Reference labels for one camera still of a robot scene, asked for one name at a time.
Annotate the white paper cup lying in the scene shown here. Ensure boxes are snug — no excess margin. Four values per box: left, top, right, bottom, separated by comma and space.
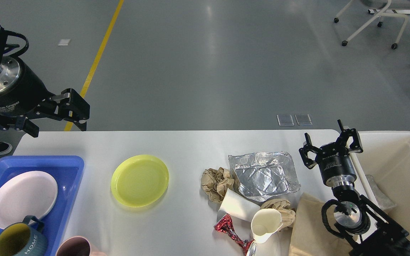
216, 189, 260, 222

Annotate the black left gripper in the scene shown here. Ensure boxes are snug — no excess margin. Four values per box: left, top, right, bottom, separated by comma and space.
0, 56, 90, 138

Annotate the white rolling chair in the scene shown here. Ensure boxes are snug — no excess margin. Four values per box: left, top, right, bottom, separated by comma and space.
341, 0, 410, 49

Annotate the teal HOME mug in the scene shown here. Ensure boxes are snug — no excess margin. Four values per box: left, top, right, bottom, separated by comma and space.
0, 215, 48, 256

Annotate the crushed white paper cup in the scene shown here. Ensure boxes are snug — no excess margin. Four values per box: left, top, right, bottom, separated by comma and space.
251, 209, 283, 244

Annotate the beige plastic bin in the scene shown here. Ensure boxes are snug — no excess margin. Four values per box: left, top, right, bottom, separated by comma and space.
351, 131, 410, 240

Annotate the white plate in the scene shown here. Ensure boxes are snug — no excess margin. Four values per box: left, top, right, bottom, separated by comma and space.
0, 171, 58, 229

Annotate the yellow plastic plate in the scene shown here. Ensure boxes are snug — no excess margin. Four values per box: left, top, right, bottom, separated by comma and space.
110, 154, 169, 208

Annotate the pink mug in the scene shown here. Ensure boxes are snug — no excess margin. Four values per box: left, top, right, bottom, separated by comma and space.
55, 236, 107, 256

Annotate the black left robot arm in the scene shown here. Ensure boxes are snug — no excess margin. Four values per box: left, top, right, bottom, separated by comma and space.
0, 25, 90, 138

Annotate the brown paper bag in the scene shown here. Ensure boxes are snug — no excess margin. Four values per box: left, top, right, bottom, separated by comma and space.
289, 192, 352, 256

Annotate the red foil wrapper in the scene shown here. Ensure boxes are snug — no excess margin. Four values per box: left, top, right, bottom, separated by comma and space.
214, 213, 254, 256

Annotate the crumpled brown paper ball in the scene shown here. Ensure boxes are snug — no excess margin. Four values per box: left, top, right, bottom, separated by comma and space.
200, 167, 235, 204

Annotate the blue plastic tray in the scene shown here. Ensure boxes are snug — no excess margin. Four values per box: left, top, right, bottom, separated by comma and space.
0, 156, 84, 256

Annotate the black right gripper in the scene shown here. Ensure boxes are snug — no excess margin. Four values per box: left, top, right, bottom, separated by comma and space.
299, 119, 364, 188

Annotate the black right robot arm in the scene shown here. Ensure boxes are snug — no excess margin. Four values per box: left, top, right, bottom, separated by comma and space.
299, 120, 410, 256

